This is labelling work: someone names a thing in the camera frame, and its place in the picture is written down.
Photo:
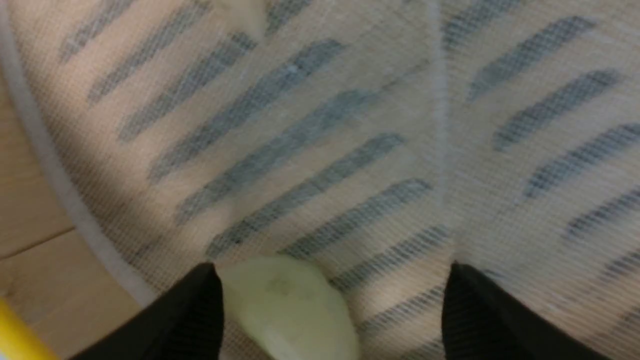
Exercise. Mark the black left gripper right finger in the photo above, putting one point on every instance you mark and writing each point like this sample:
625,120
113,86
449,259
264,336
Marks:
482,321

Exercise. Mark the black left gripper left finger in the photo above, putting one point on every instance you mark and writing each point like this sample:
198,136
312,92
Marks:
185,323

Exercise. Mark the green steamed dumpling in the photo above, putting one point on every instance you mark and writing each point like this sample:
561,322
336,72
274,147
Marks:
289,309

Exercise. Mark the wooden steamer with yellow bands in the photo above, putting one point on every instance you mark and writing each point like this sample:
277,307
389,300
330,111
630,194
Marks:
49,276

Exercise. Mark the white steamer liner cloth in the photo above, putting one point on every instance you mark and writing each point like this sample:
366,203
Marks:
380,140

